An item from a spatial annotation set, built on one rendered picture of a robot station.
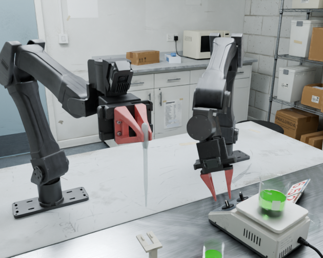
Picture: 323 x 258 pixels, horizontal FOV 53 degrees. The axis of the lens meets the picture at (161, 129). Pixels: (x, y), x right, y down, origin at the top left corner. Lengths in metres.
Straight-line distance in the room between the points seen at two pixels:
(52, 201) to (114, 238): 0.22
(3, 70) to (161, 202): 0.53
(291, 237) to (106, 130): 0.46
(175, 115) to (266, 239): 2.74
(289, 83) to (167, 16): 1.52
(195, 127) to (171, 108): 2.65
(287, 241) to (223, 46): 0.51
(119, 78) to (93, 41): 2.97
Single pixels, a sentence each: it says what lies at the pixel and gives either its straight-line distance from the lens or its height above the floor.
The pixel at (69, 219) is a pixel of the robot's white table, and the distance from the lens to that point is 0.91.
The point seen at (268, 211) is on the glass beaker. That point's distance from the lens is 0.76.
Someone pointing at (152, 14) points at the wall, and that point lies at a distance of 3.78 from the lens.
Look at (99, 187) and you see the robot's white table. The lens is 1.04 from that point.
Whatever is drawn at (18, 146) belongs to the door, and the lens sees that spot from 3.63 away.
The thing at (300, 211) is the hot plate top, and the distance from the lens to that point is 0.82.
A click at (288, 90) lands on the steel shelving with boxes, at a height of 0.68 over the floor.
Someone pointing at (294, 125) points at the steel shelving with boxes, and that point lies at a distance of 3.44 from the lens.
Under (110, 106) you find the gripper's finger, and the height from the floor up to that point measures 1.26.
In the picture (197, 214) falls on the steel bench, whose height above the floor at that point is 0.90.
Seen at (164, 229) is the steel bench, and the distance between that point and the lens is 0.85.
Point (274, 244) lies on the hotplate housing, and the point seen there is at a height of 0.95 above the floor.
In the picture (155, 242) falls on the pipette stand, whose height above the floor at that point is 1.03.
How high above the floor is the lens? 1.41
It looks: 20 degrees down
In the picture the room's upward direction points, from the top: straight up
